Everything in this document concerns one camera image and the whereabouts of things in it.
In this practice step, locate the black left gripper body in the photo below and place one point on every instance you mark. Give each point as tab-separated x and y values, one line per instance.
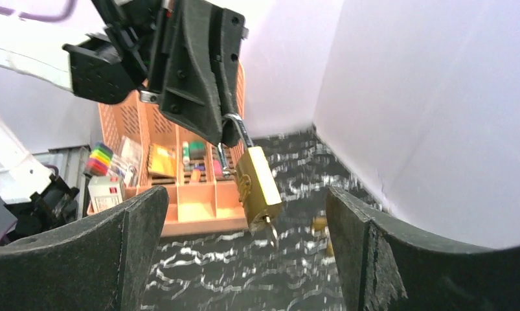
131	54

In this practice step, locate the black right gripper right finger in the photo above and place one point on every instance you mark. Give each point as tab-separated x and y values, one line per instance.
387	264

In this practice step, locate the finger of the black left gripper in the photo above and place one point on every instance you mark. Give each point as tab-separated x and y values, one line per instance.
225	37
192	88

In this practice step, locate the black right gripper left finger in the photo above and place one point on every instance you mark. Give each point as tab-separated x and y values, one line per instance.
101	262

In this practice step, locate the small brass padlock shackle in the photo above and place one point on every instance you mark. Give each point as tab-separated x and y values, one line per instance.
256	186

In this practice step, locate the orange plastic desk organizer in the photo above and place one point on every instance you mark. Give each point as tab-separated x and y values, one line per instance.
200	200

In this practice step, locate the white red small box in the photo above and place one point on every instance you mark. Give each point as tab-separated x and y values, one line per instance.
106	192

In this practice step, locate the colourful marker set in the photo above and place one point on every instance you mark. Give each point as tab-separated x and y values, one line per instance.
102	161

